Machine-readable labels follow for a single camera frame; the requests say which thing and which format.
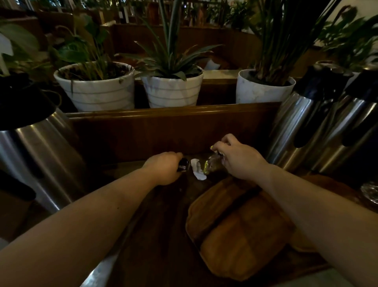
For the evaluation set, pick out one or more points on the person's left fingers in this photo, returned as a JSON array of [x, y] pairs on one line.
[[174, 156]]

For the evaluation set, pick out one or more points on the dark wooden ledge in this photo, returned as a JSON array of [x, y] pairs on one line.
[[165, 130]]

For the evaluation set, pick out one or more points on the person's left forearm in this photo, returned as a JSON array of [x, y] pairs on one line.
[[76, 230]]

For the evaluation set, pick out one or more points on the white paper scrap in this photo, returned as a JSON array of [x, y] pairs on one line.
[[198, 170]]

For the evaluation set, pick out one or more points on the broad-leaf green plant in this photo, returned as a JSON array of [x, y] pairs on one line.
[[79, 48]]

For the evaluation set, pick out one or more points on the spiky-leaf green plant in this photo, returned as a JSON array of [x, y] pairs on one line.
[[168, 56]]

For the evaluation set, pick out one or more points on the person's right forearm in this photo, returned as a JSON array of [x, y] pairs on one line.
[[322, 218]]

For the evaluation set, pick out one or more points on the tall-stem green plant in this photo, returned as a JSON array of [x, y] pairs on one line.
[[277, 38]]

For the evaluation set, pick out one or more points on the small black bottle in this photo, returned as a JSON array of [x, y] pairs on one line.
[[183, 165]]

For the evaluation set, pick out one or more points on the steel carafe with black lid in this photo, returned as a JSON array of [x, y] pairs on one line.
[[345, 139], [291, 127], [44, 156]]

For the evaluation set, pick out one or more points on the large-leaf green plant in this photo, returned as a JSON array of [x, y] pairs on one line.
[[17, 44]]

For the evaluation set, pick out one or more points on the person's right fingers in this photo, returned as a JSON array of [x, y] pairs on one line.
[[227, 143]]

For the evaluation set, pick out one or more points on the person's left hand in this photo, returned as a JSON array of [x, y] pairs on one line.
[[161, 170]]

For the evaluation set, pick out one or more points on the brown wooden tray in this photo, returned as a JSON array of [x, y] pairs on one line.
[[251, 236], [215, 204]]

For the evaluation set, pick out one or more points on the white ribbed plant pot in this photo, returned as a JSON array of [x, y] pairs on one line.
[[172, 91], [100, 94]]

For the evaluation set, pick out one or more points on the dark leafy green plant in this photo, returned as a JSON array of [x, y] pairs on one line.
[[348, 38]]

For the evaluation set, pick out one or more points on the clear drinking glass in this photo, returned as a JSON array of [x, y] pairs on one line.
[[214, 164]]

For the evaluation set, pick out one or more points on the white folded napkin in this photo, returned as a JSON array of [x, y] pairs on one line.
[[211, 65]]

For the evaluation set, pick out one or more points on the wooden booth partition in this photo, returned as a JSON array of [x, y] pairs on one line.
[[230, 44]]

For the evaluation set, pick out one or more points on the white smooth plant pot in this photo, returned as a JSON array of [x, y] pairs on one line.
[[257, 90]]

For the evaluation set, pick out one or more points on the person's right hand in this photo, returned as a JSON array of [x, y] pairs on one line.
[[243, 161]]

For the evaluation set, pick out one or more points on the clear glass dish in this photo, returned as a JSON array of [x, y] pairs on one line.
[[370, 192]]

